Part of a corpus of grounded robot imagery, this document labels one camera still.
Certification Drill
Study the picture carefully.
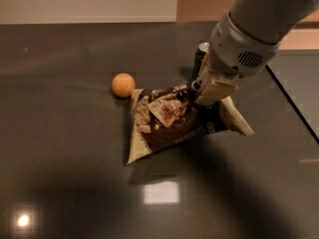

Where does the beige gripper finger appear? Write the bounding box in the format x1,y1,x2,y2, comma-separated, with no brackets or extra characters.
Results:
194,73,239,106
191,53,212,92

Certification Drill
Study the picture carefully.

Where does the brown chip bag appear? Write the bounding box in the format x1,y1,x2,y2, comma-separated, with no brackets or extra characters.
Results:
128,85,254,163

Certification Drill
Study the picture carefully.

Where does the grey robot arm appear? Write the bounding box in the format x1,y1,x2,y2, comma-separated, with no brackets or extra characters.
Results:
195,0,319,106

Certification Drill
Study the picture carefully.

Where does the green soda can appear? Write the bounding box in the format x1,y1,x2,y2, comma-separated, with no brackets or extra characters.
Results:
191,42,209,80

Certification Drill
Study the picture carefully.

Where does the orange fruit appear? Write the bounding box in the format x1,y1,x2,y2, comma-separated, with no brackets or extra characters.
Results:
111,73,136,99

